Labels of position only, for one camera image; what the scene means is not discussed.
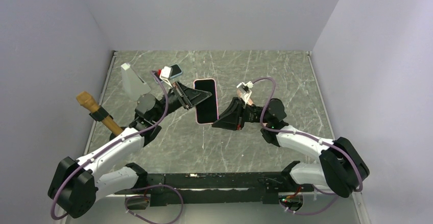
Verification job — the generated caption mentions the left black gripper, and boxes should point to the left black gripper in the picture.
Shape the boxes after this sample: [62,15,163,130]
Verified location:
[152,80,212,123]

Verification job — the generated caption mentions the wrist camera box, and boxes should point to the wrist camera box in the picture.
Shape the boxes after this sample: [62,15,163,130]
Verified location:
[236,81,254,92]
[157,66,173,80]

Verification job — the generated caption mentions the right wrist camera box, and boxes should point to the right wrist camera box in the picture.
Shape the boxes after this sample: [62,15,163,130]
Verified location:
[236,81,254,92]

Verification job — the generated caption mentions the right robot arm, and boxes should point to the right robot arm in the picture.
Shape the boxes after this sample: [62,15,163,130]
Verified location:
[212,97,370,197]

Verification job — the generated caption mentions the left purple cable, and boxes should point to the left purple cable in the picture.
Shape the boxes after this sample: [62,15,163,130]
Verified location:
[50,70,170,220]

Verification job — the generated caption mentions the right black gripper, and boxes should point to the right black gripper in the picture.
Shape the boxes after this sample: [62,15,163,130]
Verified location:
[211,97,270,131]

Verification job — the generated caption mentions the yellow microphone on stand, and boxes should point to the yellow microphone on stand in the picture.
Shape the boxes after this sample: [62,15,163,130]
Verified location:
[76,91,123,136]

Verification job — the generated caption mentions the phone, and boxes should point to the phone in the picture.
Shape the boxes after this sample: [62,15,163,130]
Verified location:
[170,64,183,79]

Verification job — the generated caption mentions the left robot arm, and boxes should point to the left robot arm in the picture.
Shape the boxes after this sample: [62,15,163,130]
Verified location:
[48,81,212,220]

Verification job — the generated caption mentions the white wedge stand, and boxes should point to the white wedge stand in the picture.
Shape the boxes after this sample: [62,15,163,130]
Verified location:
[121,62,151,101]

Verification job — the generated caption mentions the pink phone case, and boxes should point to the pink phone case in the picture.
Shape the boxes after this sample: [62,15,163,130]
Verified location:
[193,78,219,125]

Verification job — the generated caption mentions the pink microphone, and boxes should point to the pink microphone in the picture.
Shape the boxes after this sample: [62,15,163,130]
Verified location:
[236,89,254,106]

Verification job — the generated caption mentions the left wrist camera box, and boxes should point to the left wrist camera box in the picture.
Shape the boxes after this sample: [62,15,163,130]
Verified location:
[157,66,173,80]

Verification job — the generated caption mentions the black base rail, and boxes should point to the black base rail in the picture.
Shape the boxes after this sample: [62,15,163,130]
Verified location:
[113,171,315,207]

